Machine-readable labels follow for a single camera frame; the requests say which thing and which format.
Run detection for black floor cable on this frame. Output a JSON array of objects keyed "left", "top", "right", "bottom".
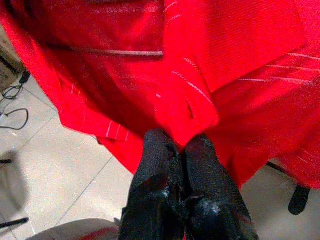
[{"left": 0, "top": 83, "right": 30, "bottom": 131}]

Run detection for red polo shirt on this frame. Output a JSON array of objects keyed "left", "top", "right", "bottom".
[{"left": 0, "top": 0, "right": 320, "bottom": 196}]

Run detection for metal clothes rack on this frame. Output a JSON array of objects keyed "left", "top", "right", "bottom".
[{"left": 264, "top": 161, "right": 312, "bottom": 216}]

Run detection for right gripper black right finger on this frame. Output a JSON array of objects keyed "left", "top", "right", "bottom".
[{"left": 184, "top": 133, "right": 260, "bottom": 240}]

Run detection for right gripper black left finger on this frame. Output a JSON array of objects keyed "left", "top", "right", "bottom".
[{"left": 119, "top": 128, "right": 186, "bottom": 240}]

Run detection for black power adapter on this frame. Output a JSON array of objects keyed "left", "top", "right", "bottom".
[{"left": 19, "top": 69, "right": 31, "bottom": 85}]

